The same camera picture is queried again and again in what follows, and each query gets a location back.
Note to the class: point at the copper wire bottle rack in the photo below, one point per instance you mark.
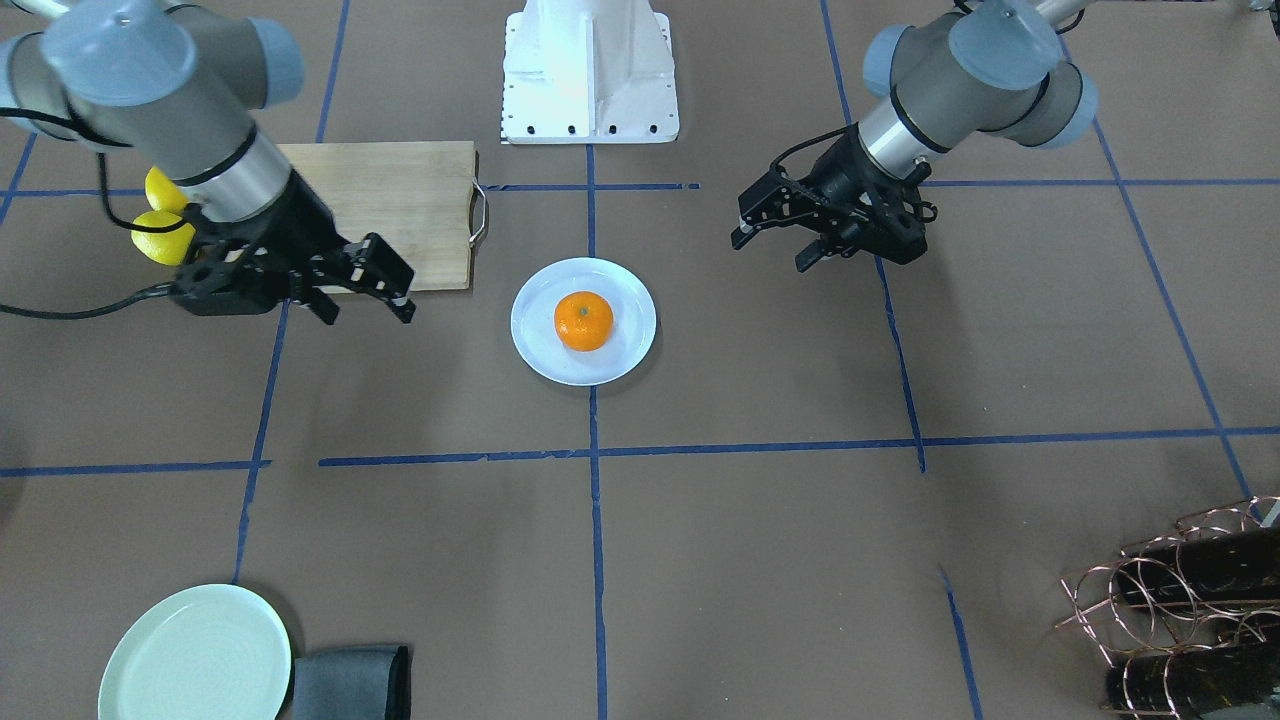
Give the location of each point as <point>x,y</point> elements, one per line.
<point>1186,622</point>

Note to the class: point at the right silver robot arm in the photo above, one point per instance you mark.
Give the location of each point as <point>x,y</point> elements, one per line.
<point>179,84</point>

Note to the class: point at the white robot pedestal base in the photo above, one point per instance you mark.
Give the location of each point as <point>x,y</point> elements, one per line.
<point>588,72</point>

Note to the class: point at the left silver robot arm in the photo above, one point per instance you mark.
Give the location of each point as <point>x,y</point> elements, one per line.
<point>990,67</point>

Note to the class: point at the light green plate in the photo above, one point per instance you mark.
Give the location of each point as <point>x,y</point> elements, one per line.
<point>214,651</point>

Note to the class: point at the light blue plate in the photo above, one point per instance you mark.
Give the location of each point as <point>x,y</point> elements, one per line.
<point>532,329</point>

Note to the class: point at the yellow lemon lower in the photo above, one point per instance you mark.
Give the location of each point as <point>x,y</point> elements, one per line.
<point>163,237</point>

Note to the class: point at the orange fruit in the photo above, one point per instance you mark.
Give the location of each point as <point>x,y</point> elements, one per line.
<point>584,321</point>

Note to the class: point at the yellow lemon upper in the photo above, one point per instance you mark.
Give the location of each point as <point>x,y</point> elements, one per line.
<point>162,193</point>

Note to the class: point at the yellow lemon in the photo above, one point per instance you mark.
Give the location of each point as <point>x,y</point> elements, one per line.
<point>163,237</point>
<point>162,193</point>

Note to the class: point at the dark wine bottle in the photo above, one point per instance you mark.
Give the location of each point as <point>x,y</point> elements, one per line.
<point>1237,682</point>
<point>1227,571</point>

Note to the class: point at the wooden cutting board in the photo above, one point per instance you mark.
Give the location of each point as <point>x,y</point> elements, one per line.
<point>421,197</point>

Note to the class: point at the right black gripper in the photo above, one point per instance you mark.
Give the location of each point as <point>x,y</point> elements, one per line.
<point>296,225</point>

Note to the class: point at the dark grey folded cloth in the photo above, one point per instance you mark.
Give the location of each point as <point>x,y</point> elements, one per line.
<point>353,682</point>

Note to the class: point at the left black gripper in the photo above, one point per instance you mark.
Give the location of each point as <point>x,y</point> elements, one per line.
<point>838,177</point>

